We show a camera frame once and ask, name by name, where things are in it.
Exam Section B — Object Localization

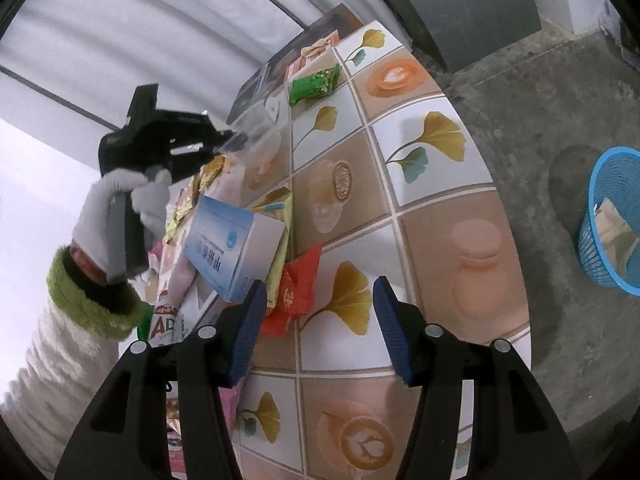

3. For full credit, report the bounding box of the crumpled beige paper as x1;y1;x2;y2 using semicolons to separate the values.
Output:
592;199;640;276

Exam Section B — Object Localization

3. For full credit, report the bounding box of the blue and white carton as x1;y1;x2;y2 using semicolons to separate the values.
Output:
184;195;286;303

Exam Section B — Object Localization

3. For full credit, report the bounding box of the gold crinkled wrapper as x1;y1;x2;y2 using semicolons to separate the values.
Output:
197;156;227;196

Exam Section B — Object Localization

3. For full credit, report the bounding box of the clear plastic cup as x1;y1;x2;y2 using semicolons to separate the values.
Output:
220;102;283;166

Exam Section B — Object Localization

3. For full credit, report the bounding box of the blue plastic basket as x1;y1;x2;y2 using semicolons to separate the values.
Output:
577;146;640;296

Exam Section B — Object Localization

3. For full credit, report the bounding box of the person's left hand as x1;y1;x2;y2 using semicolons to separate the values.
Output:
72;167;173;277

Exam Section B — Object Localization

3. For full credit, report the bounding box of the red snack packet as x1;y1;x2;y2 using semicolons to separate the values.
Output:
261;245;323;338

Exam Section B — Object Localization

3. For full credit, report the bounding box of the pale pink packet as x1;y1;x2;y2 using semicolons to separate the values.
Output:
162;242;203;303

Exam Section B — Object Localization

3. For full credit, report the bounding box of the yellow green packet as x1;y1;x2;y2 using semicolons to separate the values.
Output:
250;187;296;311

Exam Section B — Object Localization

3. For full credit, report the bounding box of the person's left forearm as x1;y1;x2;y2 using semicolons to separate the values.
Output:
0;242;153;476

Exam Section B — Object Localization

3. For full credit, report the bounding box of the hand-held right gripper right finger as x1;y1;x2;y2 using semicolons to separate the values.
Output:
372;275;583;480

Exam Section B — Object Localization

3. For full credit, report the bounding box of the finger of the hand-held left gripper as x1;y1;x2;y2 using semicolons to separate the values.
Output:
159;110;236;143
171;145;224;181

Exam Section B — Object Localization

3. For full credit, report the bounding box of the grey cabinet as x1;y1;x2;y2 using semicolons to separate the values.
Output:
370;0;543;73

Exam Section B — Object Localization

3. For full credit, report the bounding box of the yellow wrapper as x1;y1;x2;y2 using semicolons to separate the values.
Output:
162;186;201;244

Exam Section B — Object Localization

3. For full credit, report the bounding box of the green plastic piece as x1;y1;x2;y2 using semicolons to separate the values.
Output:
136;304;154;342

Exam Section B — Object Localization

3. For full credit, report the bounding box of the pink orange snack packet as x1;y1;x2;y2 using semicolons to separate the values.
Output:
286;30;341;78

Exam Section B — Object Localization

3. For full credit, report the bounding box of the dark flat box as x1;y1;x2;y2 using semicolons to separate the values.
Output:
226;3;363;126

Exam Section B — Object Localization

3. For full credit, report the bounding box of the white bottle with red label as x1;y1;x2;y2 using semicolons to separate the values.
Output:
149;301;190;347

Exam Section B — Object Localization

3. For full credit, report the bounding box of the green snack packet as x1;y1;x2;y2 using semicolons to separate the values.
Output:
289;64;342;107

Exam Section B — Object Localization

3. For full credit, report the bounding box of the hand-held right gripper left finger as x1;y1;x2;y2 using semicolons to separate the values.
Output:
54;279;268;480

